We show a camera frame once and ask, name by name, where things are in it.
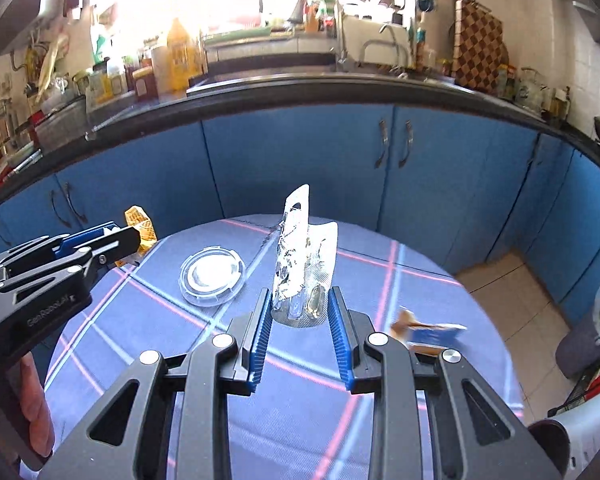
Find white dish tub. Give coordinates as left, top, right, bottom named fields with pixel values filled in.
left=342, top=12, right=413, bottom=68

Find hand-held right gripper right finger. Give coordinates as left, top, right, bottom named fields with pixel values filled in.
left=328, top=286, right=563, bottom=480

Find clear round plastic lid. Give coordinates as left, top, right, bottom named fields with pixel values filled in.
left=179, top=246, right=246, bottom=308

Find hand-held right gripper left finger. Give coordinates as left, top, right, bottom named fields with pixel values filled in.
left=37, top=288, right=273, bottom=480

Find grey trash bin with liner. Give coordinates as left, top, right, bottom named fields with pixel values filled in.
left=555, top=280, right=600, bottom=381

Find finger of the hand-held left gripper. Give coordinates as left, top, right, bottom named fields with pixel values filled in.
left=0, top=226, right=142, bottom=311
left=0, top=221, right=121, bottom=281

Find black metal rack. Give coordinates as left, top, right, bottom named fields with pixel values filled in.
left=545, top=350, right=600, bottom=418

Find checkered wooden cutting board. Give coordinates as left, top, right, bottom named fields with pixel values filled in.
left=452, top=2, right=508, bottom=93

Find clear plastic blister pack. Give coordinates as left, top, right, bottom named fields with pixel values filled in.
left=271, top=184, right=341, bottom=330

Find metal canister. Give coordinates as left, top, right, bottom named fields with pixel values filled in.
left=0, top=100, right=21, bottom=161

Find blue plaid tablecloth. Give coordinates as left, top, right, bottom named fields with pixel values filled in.
left=45, top=215, right=523, bottom=480

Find yellow wrapper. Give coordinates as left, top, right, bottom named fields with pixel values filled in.
left=115, top=205, right=158, bottom=267

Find yellow jar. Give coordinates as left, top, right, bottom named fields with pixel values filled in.
left=87, top=71, right=113, bottom=106

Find torn blue white carton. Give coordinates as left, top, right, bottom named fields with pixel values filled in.
left=390, top=308, right=468, bottom=358

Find blue kitchen cabinets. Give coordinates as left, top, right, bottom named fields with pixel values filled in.
left=0, top=102, right=600, bottom=321

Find person's left hand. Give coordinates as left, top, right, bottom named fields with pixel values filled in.
left=19, top=352, right=56, bottom=461

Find black kitchen countertop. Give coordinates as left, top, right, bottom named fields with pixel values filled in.
left=0, top=72, right=600, bottom=211

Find white air purifier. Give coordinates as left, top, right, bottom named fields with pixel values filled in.
left=545, top=400, right=600, bottom=480

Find pale green kettle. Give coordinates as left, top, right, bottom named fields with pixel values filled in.
left=515, top=67, right=543, bottom=108

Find yellow oil bottle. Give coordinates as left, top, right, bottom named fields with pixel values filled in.
left=166, top=17, right=203, bottom=92

